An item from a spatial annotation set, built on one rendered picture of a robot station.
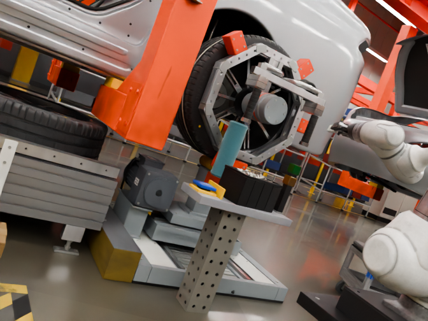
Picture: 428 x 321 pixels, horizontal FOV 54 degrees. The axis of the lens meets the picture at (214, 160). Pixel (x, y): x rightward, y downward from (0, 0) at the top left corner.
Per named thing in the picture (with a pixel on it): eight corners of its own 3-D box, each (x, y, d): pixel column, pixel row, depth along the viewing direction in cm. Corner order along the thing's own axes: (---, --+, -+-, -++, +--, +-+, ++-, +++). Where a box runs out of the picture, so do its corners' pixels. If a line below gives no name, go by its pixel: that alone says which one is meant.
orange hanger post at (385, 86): (344, 186, 627) (408, 29, 607) (379, 201, 569) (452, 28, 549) (337, 183, 619) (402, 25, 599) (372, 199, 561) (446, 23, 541)
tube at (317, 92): (296, 94, 209) (304, 74, 208) (322, 99, 193) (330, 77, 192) (269, 81, 200) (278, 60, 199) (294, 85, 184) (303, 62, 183)
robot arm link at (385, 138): (352, 133, 159) (371, 157, 163) (378, 136, 144) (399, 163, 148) (371, 113, 160) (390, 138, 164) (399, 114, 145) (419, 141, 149)
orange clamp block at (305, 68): (292, 79, 215) (305, 69, 217) (302, 80, 208) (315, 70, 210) (287, 67, 211) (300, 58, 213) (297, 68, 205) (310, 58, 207)
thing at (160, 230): (206, 230, 251) (212, 216, 250) (235, 258, 220) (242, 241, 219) (129, 213, 226) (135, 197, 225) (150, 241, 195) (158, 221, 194)
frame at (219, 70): (272, 170, 222) (311, 72, 217) (280, 173, 216) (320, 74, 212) (185, 139, 194) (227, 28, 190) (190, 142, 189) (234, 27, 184)
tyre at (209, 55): (192, 176, 230) (288, 130, 251) (211, 189, 210) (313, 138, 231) (153, 59, 204) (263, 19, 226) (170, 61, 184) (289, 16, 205)
